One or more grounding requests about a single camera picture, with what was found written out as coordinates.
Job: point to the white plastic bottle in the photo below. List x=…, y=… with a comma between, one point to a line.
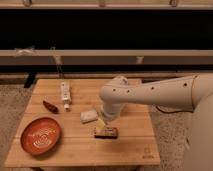
x=65, y=95

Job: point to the dark red chili pepper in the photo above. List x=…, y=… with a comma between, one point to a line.
x=52, y=108

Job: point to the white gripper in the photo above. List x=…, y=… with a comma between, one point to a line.
x=100, y=125

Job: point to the orange ceramic bowl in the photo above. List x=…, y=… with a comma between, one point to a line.
x=40, y=136

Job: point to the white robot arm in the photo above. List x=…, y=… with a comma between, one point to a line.
x=193, y=93

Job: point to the wooden table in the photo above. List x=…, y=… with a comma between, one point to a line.
x=136, y=144

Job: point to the brown rectangular block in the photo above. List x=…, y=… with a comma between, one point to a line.
x=107, y=133

